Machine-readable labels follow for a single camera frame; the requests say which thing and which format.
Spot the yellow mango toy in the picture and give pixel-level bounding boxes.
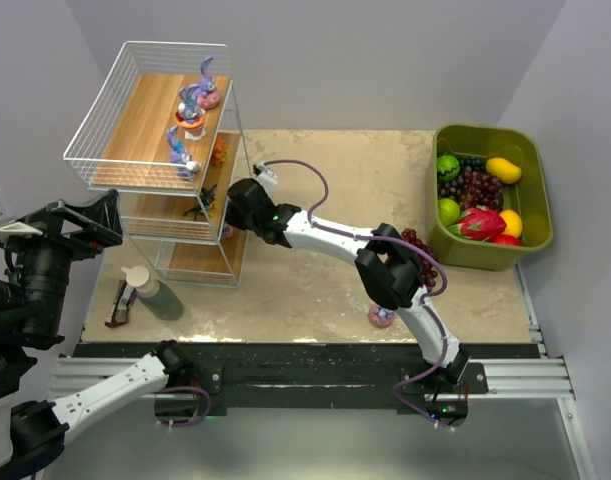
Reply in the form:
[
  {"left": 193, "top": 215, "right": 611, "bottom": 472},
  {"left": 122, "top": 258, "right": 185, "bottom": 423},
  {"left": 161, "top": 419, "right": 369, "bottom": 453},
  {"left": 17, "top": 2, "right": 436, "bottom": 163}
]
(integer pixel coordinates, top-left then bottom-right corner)
[{"left": 486, "top": 157, "right": 522, "bottom": 184}]

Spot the green bottle white cap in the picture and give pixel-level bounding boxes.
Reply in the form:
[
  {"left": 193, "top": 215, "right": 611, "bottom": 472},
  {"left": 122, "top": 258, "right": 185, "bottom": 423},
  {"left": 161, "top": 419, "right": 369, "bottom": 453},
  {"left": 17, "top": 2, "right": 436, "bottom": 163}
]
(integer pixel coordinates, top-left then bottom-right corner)
[{"left": 121, "top": 266, "right": 184, "bottom": 321}]

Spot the dark blue grape bunch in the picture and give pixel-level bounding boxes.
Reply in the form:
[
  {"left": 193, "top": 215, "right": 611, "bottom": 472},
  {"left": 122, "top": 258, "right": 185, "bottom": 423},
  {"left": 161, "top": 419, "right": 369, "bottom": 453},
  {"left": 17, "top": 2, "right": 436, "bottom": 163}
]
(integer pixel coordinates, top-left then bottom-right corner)
[{"left": 456, "top": 155, "right": 486, "bottom": 172}]

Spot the yellow lemon toy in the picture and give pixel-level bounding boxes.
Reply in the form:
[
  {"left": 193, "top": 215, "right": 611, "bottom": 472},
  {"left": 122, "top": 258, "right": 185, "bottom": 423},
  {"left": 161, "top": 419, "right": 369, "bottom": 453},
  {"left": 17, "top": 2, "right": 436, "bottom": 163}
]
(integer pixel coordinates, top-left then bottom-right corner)
[{"left": 499, "top": 209, "right": 523, "bottom": 238}]

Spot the red apple toy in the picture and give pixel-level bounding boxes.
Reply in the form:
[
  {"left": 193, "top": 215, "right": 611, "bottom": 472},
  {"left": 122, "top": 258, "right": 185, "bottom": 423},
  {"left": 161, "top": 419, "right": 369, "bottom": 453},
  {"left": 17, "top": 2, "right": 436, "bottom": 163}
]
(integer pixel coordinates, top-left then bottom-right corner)
[{"left": 490, "top": 234, "right": 522, "bottom": 247}]

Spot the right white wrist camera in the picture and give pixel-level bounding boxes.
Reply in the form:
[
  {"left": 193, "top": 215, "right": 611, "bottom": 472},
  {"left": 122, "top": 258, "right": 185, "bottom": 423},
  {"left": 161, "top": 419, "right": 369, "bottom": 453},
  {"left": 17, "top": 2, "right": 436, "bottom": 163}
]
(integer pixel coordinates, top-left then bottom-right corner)
[{"left": 253, "top": 163, "right": 279, "bottom": 190}]

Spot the green plastic bin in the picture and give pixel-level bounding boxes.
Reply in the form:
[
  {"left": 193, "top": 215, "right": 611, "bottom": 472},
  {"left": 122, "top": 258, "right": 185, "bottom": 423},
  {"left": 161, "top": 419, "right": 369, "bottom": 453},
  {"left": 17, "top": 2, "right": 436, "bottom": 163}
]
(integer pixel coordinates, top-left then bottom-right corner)
[{"left": 426, "top": 124, "right": 554, "bottom": 271}]

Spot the red grape bunch in bin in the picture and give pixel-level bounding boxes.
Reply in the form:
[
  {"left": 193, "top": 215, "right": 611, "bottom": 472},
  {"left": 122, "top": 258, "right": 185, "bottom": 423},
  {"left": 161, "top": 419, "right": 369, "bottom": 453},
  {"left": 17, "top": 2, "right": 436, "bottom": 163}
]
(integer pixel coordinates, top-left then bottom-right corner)
[{"left": 437, "top": 170, "right": 504, "bottom": 212}]

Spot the green lime toy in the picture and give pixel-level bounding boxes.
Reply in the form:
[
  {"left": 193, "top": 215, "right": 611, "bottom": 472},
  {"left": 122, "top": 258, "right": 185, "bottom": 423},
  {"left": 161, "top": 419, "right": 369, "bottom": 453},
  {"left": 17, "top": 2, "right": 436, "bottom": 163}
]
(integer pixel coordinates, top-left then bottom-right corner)
[{"left": 437, "top": 198, "right": 461, "bottom": 227}]

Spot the small purple bunny toy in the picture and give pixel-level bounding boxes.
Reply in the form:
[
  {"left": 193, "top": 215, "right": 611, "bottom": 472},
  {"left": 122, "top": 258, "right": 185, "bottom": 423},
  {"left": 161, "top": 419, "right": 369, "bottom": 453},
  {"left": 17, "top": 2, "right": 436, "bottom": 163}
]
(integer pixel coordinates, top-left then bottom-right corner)
[{"left": 166, "top": 125, "right": 201, "bottom": 181}]

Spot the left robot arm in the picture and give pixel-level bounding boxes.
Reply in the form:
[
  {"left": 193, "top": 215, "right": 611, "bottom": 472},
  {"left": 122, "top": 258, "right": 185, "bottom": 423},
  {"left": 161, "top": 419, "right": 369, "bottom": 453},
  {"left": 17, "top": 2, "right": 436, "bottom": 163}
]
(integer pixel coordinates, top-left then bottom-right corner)
[{"left": 0, "top": 189, "right": 192, "bottom": 479}]

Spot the black mounting base rail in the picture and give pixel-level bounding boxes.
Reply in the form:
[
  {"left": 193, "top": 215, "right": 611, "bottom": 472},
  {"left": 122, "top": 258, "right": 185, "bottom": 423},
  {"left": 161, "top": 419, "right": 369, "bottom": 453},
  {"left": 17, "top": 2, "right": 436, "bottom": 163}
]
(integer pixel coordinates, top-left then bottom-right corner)
[{"left": 72, "top": 341, "right": 544, "bottom": 419}]

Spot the orange dragon toy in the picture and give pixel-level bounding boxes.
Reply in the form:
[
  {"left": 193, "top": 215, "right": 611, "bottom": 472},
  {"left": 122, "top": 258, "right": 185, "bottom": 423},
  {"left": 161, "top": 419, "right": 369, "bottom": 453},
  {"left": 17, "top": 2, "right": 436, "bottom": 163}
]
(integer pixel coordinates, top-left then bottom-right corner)
[{"left": 210, "top": 135, "right": 229, "bottom": 165}]

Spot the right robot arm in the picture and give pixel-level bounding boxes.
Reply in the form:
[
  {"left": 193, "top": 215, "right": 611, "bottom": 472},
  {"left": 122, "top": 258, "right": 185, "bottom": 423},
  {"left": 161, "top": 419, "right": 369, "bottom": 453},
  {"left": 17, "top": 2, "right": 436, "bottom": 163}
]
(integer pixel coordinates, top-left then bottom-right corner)
[{"left": 226, "top": 178, "right": 469, "bottom": 384}]

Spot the white wire wooden shelf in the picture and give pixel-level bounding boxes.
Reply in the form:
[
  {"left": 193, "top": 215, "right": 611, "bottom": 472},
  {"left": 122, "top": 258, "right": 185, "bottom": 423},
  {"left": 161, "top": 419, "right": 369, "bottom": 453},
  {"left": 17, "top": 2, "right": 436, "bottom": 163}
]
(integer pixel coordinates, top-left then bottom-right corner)
[{"left": 64, "top": 41, "right": 250, "bottom": 288}]

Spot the brown chocolate bar wrapper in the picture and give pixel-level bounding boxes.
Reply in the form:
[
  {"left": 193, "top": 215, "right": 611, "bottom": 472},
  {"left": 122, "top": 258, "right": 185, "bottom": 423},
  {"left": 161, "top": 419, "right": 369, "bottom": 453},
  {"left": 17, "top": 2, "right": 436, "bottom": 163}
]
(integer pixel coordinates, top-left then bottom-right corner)
[{"left": 104, "top": 280, "right": 137, "bottom": 329}]

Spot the pink dragon fruit toy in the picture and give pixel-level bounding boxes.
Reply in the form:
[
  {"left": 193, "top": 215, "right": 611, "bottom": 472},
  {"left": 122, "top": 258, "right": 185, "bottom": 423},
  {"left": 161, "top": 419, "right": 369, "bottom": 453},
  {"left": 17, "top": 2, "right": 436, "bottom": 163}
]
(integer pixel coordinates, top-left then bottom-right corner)
[{"left": 447, "top": 206, "right": 507, "bottom": 241}]

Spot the green watermelon toy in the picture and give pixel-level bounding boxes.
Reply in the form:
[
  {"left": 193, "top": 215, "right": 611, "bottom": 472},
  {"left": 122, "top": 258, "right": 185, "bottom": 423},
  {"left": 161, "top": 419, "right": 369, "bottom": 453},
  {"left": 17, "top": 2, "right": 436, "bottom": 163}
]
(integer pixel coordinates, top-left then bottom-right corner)
[{"left": 436, "top": 154, "right": 460, "bottom": 183}]

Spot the red grape bunch on table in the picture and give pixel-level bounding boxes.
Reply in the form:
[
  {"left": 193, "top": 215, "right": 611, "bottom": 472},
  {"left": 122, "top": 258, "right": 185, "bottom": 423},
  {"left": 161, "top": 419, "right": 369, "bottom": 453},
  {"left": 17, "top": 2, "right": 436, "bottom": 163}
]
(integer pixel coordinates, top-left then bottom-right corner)
[{"left": 401, "top": 228, "right": 439, "bottom": 291}]

